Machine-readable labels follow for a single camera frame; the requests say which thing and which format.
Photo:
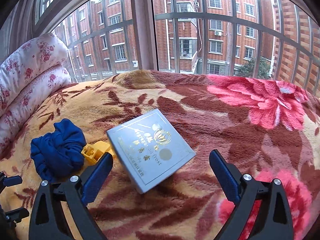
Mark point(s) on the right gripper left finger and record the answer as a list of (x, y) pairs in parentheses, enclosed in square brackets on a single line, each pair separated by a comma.
[(48, 219)]

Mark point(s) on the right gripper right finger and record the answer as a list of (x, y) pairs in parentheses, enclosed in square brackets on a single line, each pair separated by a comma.
[(273, 221)]

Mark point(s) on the yellow plastic toy part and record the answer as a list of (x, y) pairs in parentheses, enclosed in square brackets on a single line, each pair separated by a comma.
[(93, 152)]

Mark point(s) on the silver grey square box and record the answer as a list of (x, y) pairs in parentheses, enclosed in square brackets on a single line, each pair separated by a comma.
[(150, 149)]

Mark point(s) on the dark blue rolled cloth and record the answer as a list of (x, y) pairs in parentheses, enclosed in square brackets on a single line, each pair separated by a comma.
[(57, 155)]

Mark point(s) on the floral plush bed blanket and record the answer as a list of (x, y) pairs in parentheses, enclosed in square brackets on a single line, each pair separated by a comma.
[(267, 128)]

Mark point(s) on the floral white folded quilt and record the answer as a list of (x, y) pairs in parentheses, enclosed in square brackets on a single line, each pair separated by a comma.
[(28, 76)]

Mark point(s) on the window frame with bars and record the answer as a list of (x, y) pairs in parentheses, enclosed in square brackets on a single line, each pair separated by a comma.
[(266, 39)]

